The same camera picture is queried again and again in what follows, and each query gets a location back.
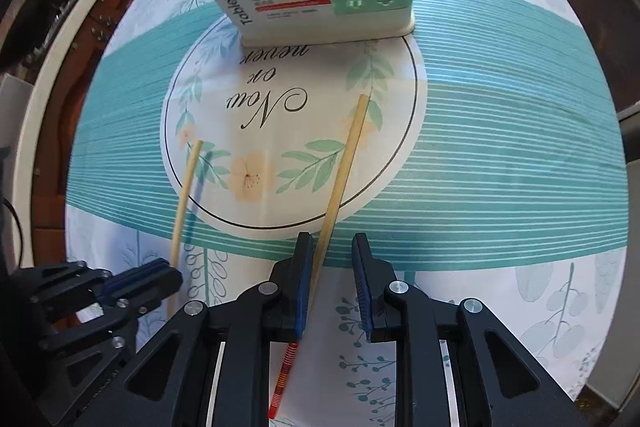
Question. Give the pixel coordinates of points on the grey refrigerator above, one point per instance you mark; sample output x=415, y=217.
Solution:
x=631, y=257

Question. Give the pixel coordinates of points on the steel splash panel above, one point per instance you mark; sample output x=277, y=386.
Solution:
x=15, y=132

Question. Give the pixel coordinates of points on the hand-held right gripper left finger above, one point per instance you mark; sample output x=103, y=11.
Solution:
x=302, y=289

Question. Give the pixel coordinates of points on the pale chopstick red striped end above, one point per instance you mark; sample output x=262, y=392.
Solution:
x=185, y=207
x=345, y=167

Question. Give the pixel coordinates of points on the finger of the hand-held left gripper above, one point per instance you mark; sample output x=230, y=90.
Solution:
x=150, y=289
x=65, y=279

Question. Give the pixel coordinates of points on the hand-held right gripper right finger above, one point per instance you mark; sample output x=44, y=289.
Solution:
x=364, y=289

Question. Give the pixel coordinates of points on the teal and white printed tablecloth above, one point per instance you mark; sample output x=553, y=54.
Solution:
x=475, y=182

